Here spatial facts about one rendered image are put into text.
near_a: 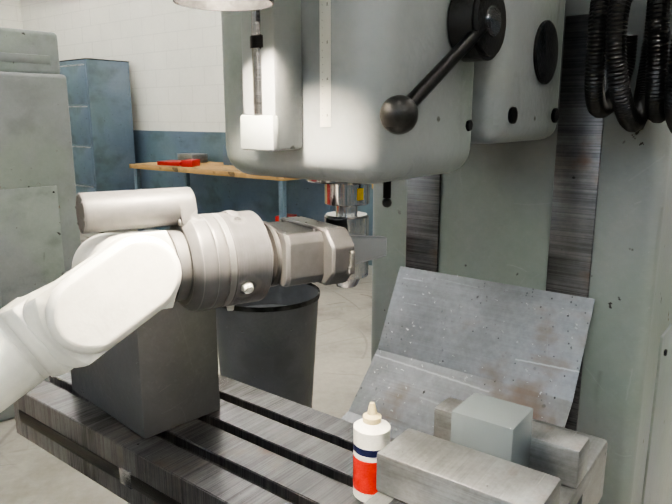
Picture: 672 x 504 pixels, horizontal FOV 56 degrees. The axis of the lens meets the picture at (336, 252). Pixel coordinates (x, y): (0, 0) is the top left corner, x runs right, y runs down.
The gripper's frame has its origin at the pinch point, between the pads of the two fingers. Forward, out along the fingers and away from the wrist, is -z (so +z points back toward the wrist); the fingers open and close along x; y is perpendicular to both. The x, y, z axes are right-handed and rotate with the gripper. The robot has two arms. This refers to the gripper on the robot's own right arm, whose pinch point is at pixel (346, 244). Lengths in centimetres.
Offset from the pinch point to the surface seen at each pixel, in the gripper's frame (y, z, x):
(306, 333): 74, -90, 161
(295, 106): -14.0, 9.1, -5.2
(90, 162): 37, -127, 717
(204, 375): 21.7, 7.3, 23.6
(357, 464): 23.4, 1.0, -4.0
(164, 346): 15.9, 13.0, 22.3
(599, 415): 28, -41, -5
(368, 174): -8.4, 5.0, -10.5
